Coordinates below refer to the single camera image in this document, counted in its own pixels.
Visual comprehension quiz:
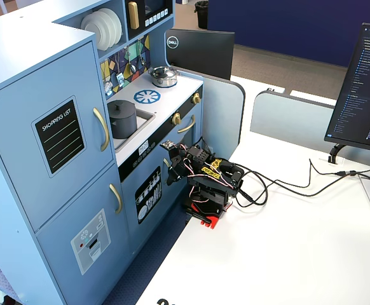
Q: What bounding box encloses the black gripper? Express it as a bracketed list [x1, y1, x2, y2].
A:
[167, 143, 212, 187]

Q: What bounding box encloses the grey robot wrist mount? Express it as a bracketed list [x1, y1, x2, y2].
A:
[107, 99, 137, 121]

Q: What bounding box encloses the stainless steel pot lid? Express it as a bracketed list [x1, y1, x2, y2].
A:
[149, 65, 177, 80]

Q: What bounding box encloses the white toy sink basin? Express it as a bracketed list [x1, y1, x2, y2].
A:
[112, 109, 157, 152]

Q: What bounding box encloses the gray pot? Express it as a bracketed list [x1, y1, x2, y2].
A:
[109, 111, 139, 140]

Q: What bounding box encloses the red table clamp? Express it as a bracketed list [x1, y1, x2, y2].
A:
[183, 200, 224, 230]

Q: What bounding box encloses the gray desk divider panel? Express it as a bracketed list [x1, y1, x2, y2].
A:
[250, 90, 370, 172]
[175, 68, 246, 159]

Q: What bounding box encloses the metal slotted spatula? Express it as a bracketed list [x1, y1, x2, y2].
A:
[115, 52, 126, 89]

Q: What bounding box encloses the metal skimmer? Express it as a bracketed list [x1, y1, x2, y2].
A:
[103, 60, 114, 97]

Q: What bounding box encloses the metal ladle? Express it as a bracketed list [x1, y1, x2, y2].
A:
[126, 46, 137, 74]

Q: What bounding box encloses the metal spoon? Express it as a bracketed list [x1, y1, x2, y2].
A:
[136, 37, 147, 67]

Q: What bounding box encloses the black Dell monitor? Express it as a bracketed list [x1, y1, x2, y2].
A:
[165, 28, 236, 81]

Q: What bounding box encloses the black shopping list board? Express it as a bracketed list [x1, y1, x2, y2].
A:
[31, 96, 86, 178]

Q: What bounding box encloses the white plate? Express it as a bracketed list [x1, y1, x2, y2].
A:
[98, 8, 123, 45]
[91, 10, 116, 48]
[80, 13, 108, 51]

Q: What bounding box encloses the black trash bin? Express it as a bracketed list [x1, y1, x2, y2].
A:
[194, 0, 209, 30]

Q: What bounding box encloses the black monitor stand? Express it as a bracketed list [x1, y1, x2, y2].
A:
[327, 143, 346, 165]

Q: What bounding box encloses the blue toy kitchen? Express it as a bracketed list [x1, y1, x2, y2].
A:
[0, 0, 205, 305]

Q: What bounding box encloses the monitor showing code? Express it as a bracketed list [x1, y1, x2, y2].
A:
[324, 22, 370, 156]

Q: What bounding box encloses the gold oven handle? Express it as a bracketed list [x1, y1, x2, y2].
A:
[177, 114, 196, 134]

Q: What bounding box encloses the gold fridge door handle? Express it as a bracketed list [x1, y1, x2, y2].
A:
[109, 183, 123, 215]
[92, 107, 110, 153]

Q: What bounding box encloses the looped black cable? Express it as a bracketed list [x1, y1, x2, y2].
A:
[234, 163, 269, 209]

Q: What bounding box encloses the long black cable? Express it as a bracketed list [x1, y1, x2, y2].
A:
[245, 158, 370, 198]

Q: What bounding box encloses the gold microwave handle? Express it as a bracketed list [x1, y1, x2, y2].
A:
[128, 1, 140, 31]

